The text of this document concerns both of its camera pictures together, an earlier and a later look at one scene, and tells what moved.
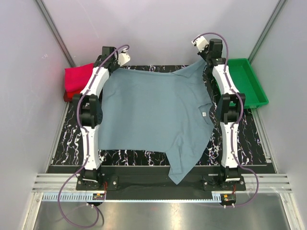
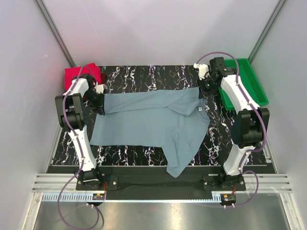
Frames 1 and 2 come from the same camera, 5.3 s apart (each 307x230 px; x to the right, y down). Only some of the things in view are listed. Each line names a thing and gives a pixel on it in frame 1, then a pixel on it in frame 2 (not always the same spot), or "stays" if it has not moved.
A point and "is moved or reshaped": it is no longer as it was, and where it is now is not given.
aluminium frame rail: (270, 183) stays
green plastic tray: (247, 82) stays
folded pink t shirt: (76, 78) stays
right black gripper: (201, 53) → (202, 93)
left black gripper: (117, 64) → (99, 106)
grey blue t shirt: (155, 110) is moved or reshaped
